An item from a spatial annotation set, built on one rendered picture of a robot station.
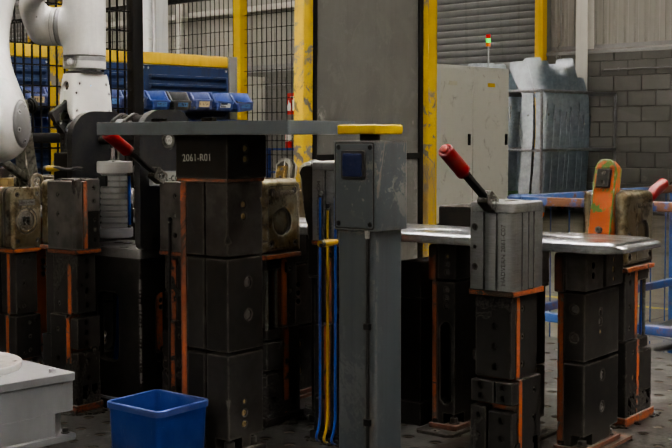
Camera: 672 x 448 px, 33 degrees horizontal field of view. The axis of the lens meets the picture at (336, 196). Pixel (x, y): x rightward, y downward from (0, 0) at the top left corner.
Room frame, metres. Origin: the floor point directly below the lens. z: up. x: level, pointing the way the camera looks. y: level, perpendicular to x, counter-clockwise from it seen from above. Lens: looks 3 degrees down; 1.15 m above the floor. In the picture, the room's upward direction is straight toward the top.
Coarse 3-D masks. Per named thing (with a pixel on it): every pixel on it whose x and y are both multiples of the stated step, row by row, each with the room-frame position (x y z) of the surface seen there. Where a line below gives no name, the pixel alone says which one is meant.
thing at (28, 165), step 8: (32, 104) 2.19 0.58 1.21; (32, 112) 2.19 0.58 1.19; (32, 136) 2.17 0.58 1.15; (32, 144) 2.17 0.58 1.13; (24, 152) 2.16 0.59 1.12; (32, 152) 2.17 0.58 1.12; (16, 160) 2.18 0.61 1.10; (24, 160) 2.17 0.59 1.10; (32, 160) 2.17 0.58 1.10; (24, 168) 2.17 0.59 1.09; (32, 168) 2.17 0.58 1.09; (24, 184) 2.19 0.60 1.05
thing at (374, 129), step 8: (344, 128) 1.43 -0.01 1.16; (352, 128) 1.42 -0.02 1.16; (360, 128) 1.42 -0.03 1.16; (368, 128) 1.41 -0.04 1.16; (376, 128) 1.40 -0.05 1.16; (384, 128) 1.42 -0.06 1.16; (392, 128) 1.43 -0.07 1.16; (400, 128) 1.44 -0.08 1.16; (360, 136) 1.44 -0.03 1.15; (368, 136) 1.43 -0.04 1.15; (376, 136) 1.43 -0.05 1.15
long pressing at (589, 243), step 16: (304, 224) 1.84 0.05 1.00; (416, 224) 1.88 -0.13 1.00; (416, 240) 1.69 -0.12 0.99; (432, 240) 1.67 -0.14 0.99; (448, 240) 1.66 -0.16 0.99; (464, 240) 1.64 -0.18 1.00; (544, 240) 1.56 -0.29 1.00; (560, 240) 1.55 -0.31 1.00; (576, 240) 1.59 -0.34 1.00; (592, 240) 1.59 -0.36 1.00; (608, 240) 1.59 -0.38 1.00; (624, 240) 1.59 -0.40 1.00; (640, 240) 1.60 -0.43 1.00; (656, 240) 1.62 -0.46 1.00
